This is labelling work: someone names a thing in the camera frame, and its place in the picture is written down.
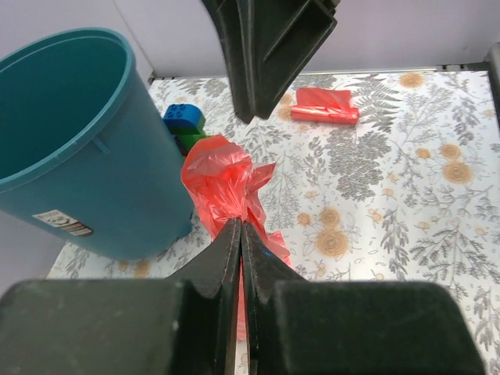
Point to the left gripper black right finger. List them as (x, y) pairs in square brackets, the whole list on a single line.
[(297, 326)]

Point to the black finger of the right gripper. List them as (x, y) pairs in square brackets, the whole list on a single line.
[(266, 44)]

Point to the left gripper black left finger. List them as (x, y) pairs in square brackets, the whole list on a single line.
[(182, 324)]

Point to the red plastic trash bag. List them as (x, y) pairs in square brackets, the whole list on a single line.
[(223, 183)]

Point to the teal plastic trash bin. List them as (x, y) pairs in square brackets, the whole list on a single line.
[(85, 154)]

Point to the small rolled red bag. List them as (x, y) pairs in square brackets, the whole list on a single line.
[(324, 106)]

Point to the colourful toy block car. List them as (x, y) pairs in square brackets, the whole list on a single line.
[(186, 124)]

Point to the floral patterned table mat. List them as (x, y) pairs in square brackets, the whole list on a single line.
[(410, 193)]

